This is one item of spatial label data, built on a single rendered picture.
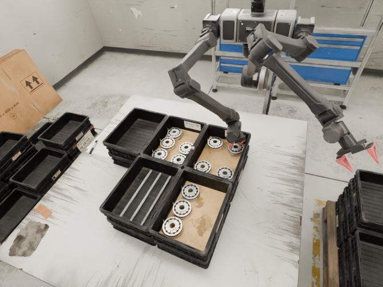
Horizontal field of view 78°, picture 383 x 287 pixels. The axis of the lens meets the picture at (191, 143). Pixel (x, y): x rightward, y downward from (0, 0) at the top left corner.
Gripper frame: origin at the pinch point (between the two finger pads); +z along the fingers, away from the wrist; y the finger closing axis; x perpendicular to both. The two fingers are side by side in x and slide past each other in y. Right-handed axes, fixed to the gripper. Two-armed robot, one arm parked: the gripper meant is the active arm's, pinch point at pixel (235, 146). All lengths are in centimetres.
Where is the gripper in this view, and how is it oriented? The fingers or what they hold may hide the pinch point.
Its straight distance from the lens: 153.7
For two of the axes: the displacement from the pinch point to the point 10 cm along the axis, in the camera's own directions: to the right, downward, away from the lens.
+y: 9.1, -3.4, 2.2
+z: 0.9, 7.0, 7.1
